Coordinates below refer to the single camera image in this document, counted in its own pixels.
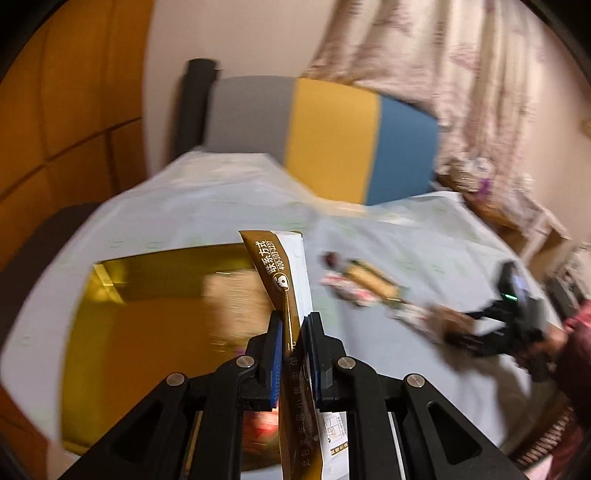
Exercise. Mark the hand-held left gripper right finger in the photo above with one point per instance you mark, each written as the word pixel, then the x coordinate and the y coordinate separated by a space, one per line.
pixel 314 364

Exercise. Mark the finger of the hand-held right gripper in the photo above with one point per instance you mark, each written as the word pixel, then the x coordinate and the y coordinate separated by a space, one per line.
pixel 485 314
pixel 480 344

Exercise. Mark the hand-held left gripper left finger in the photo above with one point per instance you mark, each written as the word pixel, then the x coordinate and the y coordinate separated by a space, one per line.
pixel 275 360

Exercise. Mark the brown bread packet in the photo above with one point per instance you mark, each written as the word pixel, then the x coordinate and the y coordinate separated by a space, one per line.
pixel 450 323

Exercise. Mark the white snack sachet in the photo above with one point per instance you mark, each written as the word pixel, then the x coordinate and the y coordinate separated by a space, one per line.
pixel 413 317

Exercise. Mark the pink and white small candy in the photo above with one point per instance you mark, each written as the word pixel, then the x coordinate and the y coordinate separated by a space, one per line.
pixel 346 288

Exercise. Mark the green-wrapped soda cracker packet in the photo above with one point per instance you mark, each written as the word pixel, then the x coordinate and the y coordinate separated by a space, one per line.
pixel 374 282

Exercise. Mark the gold and white packet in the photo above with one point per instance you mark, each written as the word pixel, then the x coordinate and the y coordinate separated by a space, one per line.
pixel 291 258

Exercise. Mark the dark red round candy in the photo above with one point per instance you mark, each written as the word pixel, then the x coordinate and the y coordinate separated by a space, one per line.
pixel 331 259

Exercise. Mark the maroon and gold gift box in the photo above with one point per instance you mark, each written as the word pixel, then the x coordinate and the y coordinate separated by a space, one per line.
pixel 152 323

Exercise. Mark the person's right forearm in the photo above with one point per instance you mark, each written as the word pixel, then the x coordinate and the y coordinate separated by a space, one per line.
pixel 577 369

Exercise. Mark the person's right hand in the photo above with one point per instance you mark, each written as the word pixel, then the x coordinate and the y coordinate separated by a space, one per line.
pixel 554 341

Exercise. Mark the white appliance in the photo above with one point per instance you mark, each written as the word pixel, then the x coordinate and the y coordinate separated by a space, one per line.
pixel 575 277

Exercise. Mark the wooden side table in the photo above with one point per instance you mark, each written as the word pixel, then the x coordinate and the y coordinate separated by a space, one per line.
pixel 489 210

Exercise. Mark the wicker chair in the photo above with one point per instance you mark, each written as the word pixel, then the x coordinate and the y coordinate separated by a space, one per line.
pixel 549 438

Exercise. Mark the purple box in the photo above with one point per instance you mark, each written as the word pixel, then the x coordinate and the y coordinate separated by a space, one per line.
pixel 485 185

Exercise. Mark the white cloud-print tablecloth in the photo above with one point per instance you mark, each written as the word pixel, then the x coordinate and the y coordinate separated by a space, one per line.
pixel 207 203

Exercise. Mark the grey yellow blue chair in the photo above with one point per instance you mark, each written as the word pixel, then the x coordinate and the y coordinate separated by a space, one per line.
pixel 332 138

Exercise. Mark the floral curtain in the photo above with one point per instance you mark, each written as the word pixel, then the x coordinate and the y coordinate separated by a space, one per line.
pixel 438 69

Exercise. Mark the black chair back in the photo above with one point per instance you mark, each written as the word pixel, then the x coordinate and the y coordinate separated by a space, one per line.
pixel 194 106

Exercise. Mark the wooden wardrobe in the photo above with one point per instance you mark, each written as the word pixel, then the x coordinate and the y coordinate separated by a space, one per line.
pixel 69 115

